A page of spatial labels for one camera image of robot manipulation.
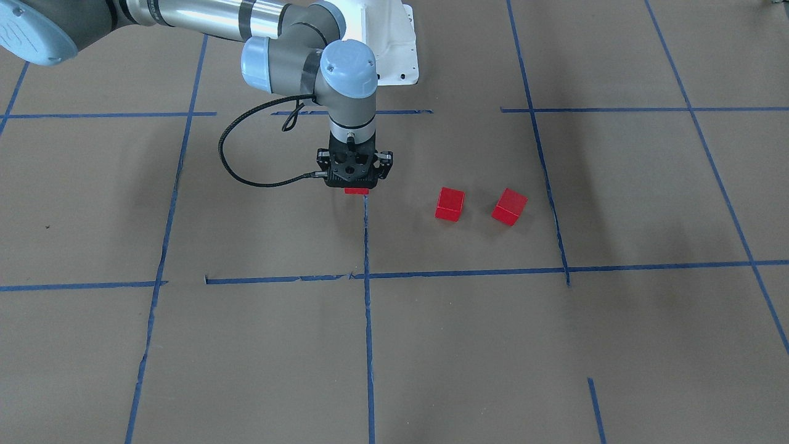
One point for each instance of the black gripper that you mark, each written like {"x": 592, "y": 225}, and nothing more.
{"x": 385, "y": 164}

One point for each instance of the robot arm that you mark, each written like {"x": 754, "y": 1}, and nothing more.
{"x": 299, "y": 53}

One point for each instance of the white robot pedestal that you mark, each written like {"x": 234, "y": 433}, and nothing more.
{"x": 387, "y": 27}

